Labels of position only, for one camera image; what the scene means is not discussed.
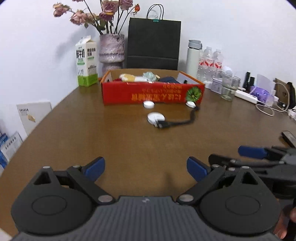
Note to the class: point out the white cap by kiwi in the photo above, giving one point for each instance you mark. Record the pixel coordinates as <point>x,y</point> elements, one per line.
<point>191,104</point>

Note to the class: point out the purple packet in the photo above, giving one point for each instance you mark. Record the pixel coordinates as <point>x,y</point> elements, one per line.
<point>261,94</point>

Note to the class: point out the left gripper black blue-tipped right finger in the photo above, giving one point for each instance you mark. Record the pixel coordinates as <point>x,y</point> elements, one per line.
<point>207,179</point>

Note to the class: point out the pale green yarn ball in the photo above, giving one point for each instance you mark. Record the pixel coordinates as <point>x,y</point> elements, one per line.
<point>151,76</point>

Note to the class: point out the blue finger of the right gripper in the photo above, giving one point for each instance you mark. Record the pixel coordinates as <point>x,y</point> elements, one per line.
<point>253,152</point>

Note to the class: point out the white power strip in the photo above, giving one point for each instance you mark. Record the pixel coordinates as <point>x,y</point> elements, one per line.
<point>246,96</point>

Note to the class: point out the water bottle left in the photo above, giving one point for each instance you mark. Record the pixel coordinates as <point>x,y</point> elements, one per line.
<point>205,64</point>

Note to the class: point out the white thermos bottle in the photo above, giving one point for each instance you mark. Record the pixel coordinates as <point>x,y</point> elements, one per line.
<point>193,57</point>

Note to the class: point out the red orange cardboard box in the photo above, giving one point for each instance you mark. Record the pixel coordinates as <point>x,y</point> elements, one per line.
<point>116,91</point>

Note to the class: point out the water bottle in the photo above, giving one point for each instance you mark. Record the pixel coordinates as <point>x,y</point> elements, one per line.
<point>217,60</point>
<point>205,64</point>

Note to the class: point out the clear drinking glass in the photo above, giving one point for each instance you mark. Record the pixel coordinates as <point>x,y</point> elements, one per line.
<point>230,84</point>

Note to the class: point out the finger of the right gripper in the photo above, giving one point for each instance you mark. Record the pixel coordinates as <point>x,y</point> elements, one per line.
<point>228,162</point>

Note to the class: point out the navy blue pouch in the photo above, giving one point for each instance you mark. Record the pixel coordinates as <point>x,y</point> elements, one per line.
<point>168,79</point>

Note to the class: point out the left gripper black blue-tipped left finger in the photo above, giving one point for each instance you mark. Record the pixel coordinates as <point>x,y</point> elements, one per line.
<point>84,177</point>

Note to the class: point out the blue white boxes on floor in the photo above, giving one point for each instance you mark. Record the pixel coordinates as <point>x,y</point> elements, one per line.
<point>9,146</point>

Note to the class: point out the small white round cap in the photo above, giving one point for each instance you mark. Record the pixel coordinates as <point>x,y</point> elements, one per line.
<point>148,104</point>

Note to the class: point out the pink marbled vase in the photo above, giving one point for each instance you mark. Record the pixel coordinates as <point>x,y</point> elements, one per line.
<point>111,51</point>

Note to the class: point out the yellow white plush toy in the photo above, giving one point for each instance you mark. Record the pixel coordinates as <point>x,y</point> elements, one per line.
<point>132,78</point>

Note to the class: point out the water bottle right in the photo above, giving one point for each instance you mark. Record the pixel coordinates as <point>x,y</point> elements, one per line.
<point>217,60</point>

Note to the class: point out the black paper shopping bag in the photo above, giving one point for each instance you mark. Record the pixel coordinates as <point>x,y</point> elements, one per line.
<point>153,45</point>

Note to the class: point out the black cosmetic bottles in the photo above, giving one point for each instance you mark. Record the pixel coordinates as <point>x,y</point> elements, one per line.
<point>248,82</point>

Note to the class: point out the white green milk carton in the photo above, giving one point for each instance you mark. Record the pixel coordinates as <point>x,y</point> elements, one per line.
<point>86,62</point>

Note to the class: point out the white round charger puck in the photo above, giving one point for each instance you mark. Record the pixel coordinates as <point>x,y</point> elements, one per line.
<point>153,118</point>

